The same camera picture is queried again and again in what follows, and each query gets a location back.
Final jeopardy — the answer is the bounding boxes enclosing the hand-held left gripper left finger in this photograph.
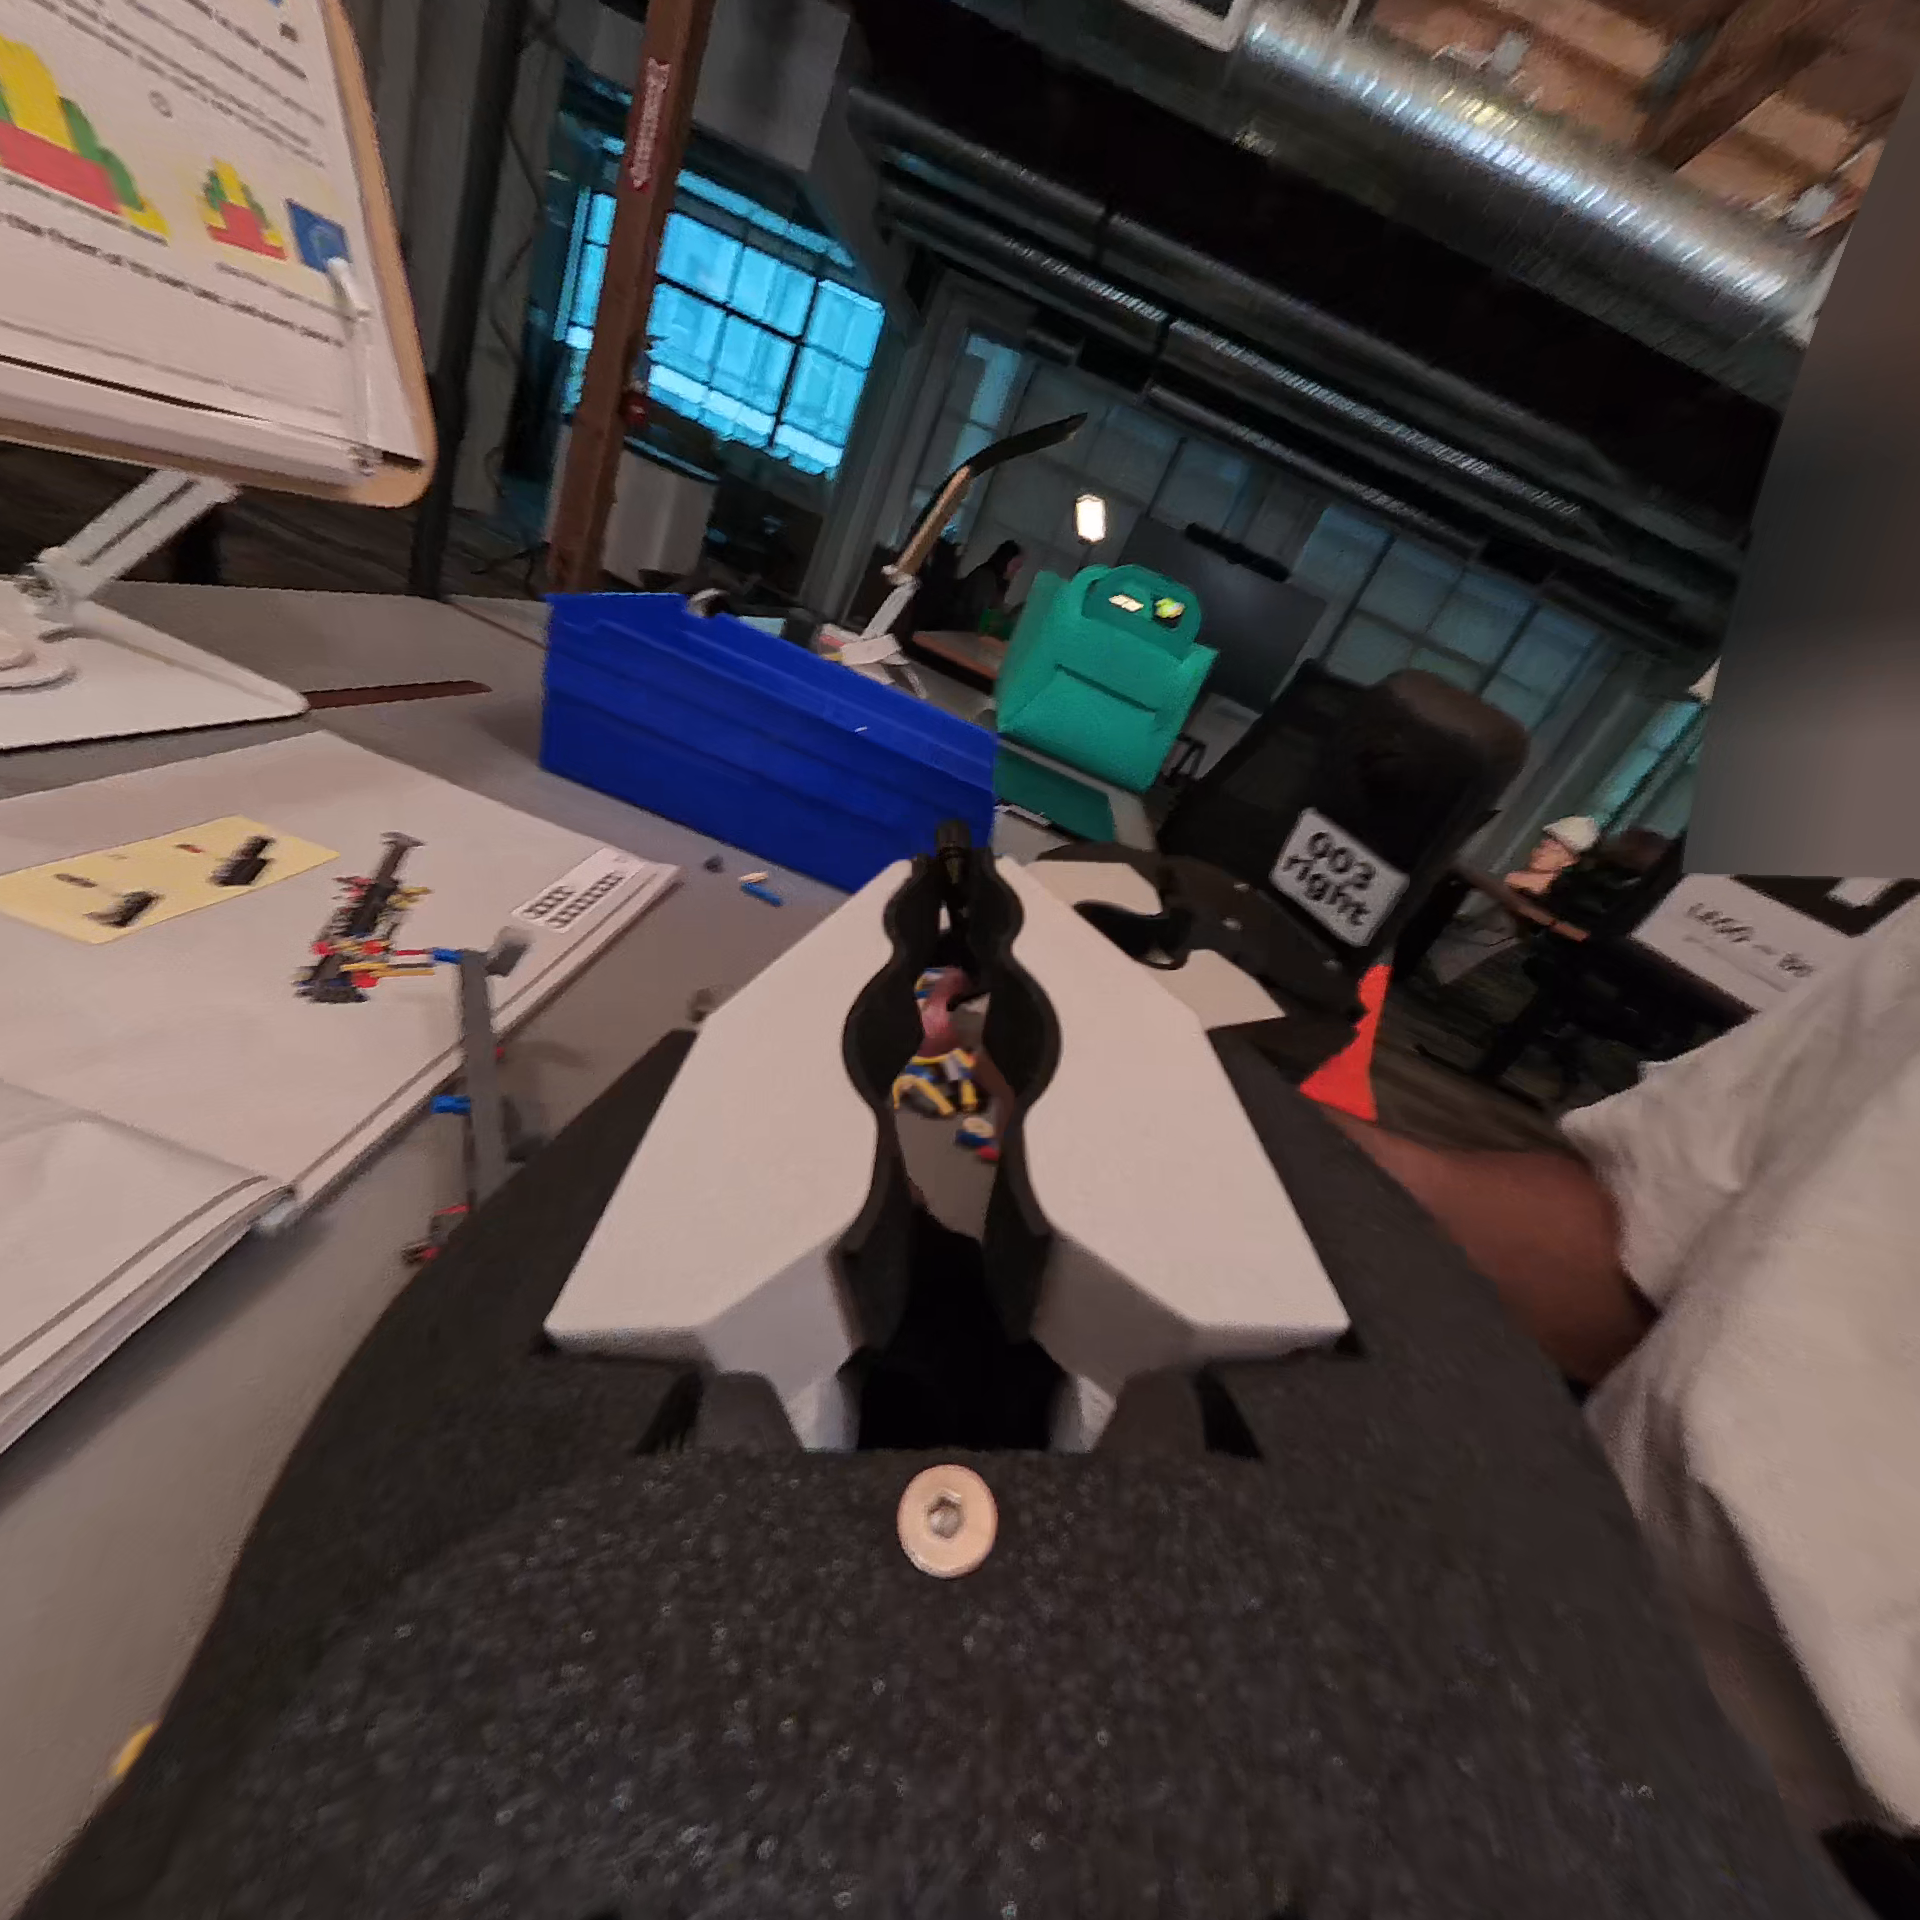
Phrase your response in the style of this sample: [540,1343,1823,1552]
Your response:
[543,855,939,1404]

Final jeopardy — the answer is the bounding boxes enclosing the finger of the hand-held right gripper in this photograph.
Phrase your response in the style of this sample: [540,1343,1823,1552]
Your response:
[1168,951,1292,1032]
[1028,856,1173,920]

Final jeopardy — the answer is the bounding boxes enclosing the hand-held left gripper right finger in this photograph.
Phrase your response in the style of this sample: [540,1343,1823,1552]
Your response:
[975,856,1352,1389]

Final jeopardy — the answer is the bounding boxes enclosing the grey lego beam assembly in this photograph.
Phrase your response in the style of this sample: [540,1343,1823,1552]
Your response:
[402,928,538,1264]

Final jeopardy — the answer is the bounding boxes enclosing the dark green flat tray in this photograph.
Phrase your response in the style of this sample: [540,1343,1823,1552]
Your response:
[989,743,1164,848]

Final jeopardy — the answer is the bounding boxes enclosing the orange traffic cone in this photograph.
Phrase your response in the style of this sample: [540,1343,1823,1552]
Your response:
[1296,964,1395,1124]

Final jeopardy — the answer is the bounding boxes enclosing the black office chair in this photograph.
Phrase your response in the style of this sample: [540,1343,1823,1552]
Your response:
[1160,661,1403,888]

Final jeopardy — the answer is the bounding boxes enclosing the green plastic object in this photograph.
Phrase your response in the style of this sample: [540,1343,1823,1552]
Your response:
[992,564,1221,798]

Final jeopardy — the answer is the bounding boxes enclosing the blue plastic bin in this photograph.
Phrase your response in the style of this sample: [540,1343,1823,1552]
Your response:
[540,590,999,894]

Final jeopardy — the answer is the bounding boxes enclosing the white metal stand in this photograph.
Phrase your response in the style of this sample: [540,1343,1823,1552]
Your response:
[836,412,1092,671]

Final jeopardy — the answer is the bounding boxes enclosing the open instruction booklet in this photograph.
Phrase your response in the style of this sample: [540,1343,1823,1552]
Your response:
[0,729,684,1449]

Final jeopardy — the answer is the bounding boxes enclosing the blue lit window panel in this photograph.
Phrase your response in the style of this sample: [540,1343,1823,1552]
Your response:
[562,165,890,485]

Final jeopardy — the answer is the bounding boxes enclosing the wooden board white stand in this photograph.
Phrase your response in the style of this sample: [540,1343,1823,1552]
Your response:
[0,0,440,752]

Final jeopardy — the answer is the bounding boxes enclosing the printed instruction sheet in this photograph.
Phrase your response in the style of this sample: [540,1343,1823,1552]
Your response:
[0,0,429,470]

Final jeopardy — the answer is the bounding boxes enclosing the silver ventilation duct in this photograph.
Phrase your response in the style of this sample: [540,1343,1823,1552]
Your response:
[1229,0,1848,350]

